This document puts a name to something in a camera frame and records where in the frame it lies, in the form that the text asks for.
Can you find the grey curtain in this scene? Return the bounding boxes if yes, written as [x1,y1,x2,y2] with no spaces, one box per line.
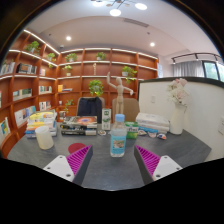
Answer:
[172,59,205,78]

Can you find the short green-white box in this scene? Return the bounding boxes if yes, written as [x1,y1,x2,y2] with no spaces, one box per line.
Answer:
[124,121,139,140]

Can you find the tall green-white carton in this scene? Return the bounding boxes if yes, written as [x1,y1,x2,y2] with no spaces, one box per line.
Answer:
[101,108,112,131]

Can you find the black track light rail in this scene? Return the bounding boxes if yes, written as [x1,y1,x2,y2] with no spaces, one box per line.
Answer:
[171,52,223,65]

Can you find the flat round red coaster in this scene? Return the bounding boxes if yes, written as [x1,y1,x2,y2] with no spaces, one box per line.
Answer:
[67,142,88,155]

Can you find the stack of white books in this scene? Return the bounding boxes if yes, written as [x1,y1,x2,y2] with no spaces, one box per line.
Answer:
[134,112,171,135]

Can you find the ceiling air vent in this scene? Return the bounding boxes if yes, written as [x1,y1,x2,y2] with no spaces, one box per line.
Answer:
[122,17,150,28]

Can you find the stack of colourful books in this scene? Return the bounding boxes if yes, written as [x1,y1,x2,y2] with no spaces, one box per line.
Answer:
[25,109,58,139]

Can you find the tan chair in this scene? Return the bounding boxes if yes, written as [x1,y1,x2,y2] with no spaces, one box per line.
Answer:
[111,97,140,123]

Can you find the wooden shelf unit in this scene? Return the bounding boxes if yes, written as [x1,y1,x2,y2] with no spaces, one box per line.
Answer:
[0,29,159,158]

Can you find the white vase with flowers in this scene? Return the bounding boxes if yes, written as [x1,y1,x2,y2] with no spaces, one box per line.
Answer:
[166,78,190,136]

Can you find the wooden artist mannequin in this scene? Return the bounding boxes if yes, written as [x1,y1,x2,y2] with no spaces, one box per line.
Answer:
[106,71,134,116]

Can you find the cream plastic cup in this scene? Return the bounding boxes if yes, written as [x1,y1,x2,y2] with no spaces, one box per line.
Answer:
[34,125,55,150]

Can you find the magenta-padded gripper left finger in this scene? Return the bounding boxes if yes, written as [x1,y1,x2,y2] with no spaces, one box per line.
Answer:
[43,144,94,186]

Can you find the stack of dark books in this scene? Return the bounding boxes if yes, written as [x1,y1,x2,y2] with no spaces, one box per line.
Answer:
[59,115,98,137]

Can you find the window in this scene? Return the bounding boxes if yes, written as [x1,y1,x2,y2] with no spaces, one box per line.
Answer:
[203,60,224,83]

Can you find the ceiling lights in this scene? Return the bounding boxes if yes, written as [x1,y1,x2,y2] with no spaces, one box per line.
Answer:
[65,0,156,48]

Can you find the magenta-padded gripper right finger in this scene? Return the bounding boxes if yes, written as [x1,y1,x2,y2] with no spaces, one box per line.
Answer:
[133,144,183,186]

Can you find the dark office chair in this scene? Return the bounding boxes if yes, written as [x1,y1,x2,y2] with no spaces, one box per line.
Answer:
[76,96,105,124]

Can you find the clear blue-capped water bottle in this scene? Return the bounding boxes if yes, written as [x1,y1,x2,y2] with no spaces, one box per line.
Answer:
[109,113,128,158]

